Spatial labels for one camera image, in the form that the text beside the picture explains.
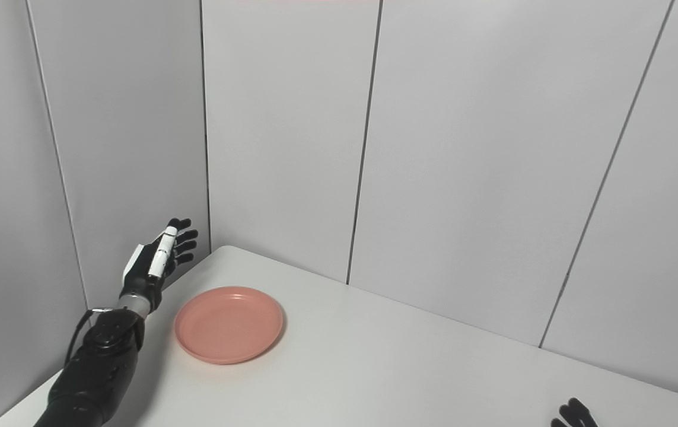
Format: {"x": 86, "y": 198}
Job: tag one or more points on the pink round plate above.
{"x": 229, "y": 324}

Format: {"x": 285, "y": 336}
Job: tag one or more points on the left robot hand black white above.
{"x": 152, "y": 261}

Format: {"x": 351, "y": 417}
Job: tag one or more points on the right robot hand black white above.
{"x": 576, "y": 413}

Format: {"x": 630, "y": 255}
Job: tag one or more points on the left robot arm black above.
{"x": 98, "y": 367}

